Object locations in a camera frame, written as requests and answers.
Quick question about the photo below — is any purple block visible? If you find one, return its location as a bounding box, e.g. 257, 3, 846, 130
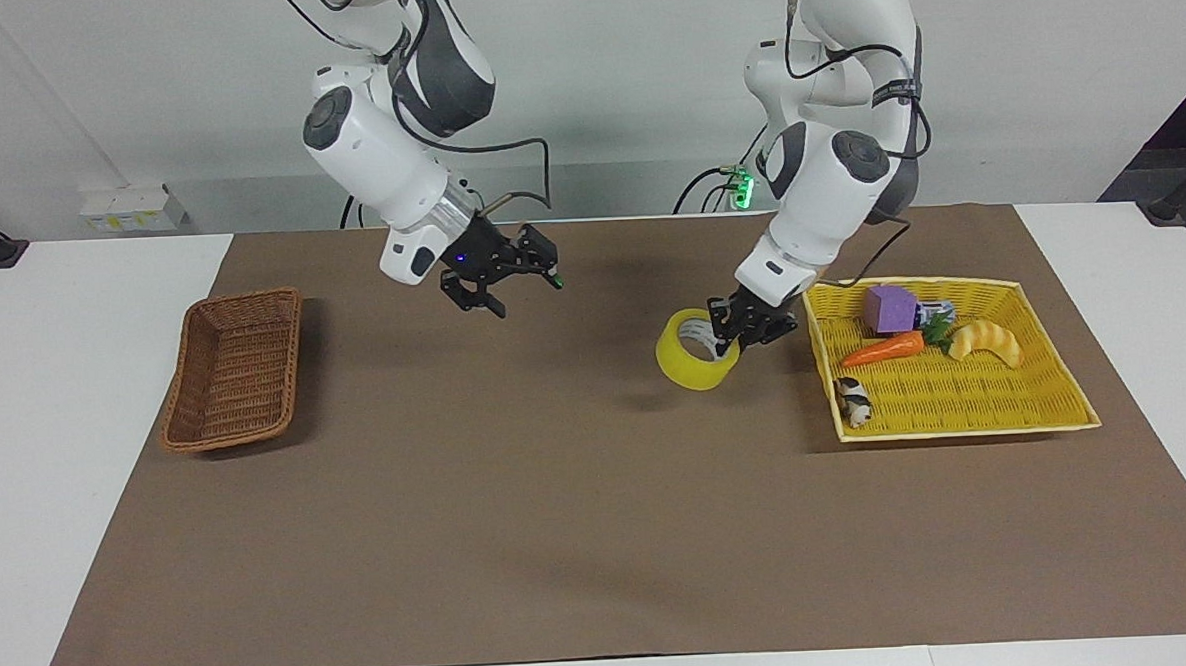
862, 283, 921, 338

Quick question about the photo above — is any orange toy carrot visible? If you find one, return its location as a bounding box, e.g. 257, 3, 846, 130
838, 314, 956, 369

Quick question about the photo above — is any yellow toy croissant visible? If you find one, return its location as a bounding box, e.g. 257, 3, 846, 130
945, 316, 1025, 373

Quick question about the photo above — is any black and white toy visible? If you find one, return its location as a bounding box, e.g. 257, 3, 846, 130
832, 375, 875, 432

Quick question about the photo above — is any yellow tape roll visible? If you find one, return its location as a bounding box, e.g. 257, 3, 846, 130
653, 306, 745, 394

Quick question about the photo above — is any brown wicker basket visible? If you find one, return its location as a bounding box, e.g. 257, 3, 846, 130
154, 286, 311, 456

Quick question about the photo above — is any yellow woven basket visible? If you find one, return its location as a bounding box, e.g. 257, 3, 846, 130
800, 268, 1103, 448

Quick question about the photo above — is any white wall socket box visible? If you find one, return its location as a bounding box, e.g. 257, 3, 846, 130
77, 183, 190, 237

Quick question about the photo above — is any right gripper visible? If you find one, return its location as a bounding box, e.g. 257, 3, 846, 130
436, 210, 567, 323

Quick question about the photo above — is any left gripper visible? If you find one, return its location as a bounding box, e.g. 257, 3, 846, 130
706, 280, 804, 361

